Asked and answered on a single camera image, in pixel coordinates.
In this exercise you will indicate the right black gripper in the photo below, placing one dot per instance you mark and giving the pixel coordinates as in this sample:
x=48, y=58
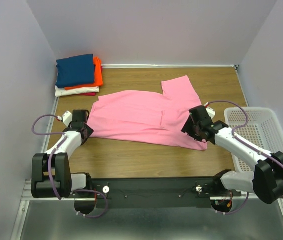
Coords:
x=189, y=129

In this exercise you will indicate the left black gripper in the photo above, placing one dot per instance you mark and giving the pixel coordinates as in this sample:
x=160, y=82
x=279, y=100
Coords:
x=90, y=130

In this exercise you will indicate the pink t shirt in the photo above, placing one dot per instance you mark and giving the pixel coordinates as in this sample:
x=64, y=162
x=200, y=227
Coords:
x=148, y=117

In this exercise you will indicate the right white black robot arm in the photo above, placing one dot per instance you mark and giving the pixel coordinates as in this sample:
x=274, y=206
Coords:
x=265, y=178

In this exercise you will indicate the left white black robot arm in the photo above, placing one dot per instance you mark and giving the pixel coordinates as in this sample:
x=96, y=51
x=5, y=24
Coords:
x=50, y=172

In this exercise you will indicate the folded red t shirt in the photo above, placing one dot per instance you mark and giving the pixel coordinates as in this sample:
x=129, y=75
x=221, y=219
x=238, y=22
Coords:
x=88, y=94

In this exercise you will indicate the folded white t shirt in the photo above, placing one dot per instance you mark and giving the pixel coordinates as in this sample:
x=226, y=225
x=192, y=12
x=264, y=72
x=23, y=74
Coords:
x=62, y=92

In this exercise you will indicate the folded orange t shirt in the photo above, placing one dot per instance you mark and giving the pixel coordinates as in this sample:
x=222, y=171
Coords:
x=98, y=76

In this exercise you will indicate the folded blue t shirt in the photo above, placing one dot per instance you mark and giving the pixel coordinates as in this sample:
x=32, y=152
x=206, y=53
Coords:
x=75, y=70

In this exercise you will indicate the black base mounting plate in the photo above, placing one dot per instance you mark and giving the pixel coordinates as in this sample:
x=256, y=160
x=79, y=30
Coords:
x=165, y=192

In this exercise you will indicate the white plastic laundry basket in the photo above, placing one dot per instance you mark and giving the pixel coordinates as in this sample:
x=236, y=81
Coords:
x=263, y=128

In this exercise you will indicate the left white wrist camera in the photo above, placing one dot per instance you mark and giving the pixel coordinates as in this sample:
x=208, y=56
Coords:
x=66, y=118

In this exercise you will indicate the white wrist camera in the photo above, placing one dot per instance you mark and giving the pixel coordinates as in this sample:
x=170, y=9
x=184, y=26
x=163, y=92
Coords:
x=211, y=112
x=66, y=118

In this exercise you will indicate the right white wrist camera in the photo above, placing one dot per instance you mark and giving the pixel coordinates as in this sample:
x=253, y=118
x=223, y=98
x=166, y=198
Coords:
x=211, y=112

